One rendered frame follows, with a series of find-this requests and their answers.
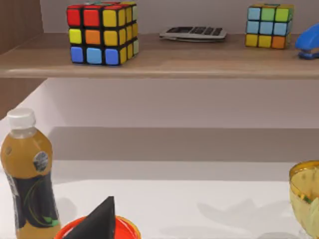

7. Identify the wooden open shelf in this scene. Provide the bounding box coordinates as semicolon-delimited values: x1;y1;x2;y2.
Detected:
0;0;319;120

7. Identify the large puzzle cube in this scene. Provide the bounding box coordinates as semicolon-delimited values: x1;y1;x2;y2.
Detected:
66;0;139;67

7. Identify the orange juice bottle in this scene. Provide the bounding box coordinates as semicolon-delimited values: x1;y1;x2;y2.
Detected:
0;108;62;239

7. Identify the gold trophy cup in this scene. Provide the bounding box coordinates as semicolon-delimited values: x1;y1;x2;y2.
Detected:
289;160;319;239

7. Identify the grey calculator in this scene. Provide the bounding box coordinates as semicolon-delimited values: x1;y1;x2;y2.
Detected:
159;26;228;42

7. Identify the small puzzle cube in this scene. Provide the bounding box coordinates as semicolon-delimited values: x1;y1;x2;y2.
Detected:
244;3;295;50

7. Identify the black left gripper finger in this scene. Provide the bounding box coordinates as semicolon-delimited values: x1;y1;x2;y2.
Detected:
65;196;116;239

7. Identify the red and orange round lid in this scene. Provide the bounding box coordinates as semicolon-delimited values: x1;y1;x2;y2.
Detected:
53;215;142;239

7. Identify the blue stapler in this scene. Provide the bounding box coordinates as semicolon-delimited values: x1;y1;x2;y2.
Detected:
295;22;319;60

